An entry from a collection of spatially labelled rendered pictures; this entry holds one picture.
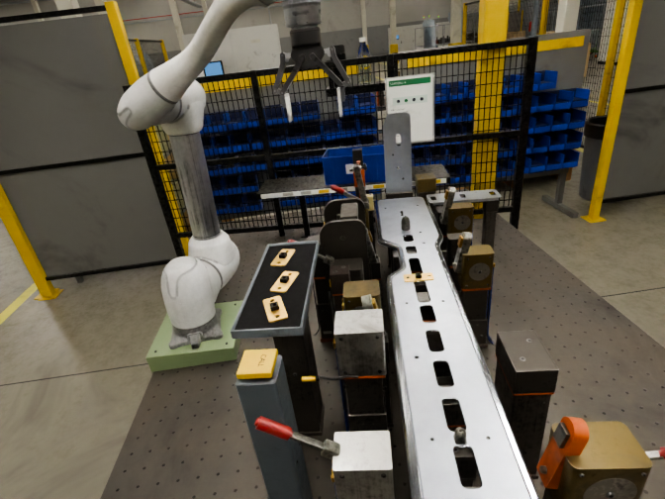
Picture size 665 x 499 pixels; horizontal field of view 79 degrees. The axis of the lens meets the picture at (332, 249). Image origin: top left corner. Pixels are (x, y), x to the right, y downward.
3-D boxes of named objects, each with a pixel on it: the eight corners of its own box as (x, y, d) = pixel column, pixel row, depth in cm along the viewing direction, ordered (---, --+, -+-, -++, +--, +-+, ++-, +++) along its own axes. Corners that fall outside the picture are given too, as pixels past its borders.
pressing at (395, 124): (412, 191, 180) (410, 112, 165) (386, 193, 181) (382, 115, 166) (412, 190, 181) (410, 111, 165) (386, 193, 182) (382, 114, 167)
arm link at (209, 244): (187, 295, 155) (214, 267, 174) (226, 298, 151) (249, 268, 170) (129, 77, 121) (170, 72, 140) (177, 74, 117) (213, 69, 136)
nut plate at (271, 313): (288, 318, 79) (287, 313, 79) (269, 323, 78) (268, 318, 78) (280, 296, 86) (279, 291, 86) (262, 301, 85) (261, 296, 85)
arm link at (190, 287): (160, 328, 140) (142, 272, 130) (188, 298, 156) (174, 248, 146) (203, 332, 136) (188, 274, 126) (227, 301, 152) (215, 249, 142)
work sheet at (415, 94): (434, 141, 197) (434, 72, 183) (387, 146, 200) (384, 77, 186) (433, 140, 199) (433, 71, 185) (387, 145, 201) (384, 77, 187)
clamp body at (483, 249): (497, 349, 130) (506, 252, 115) (459, 350, 132) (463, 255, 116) (491, 336, 136) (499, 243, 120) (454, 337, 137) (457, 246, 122)
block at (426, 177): (435, 251, 191) (435, 177, 174) (419, 252, 191) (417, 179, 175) (432, 244, 198) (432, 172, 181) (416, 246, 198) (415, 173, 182)
